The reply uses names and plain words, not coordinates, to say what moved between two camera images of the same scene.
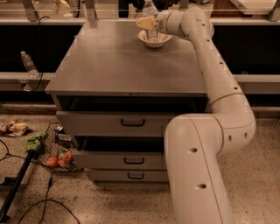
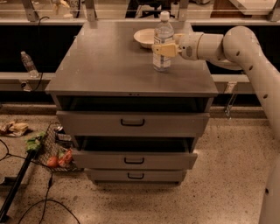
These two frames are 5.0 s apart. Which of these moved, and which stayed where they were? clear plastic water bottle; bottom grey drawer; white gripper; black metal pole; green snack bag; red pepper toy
Moved: clear plastic water bottle; white gripper
Stayed: black metal pole; green snack bag; bottom grey drawer; red pepper toy
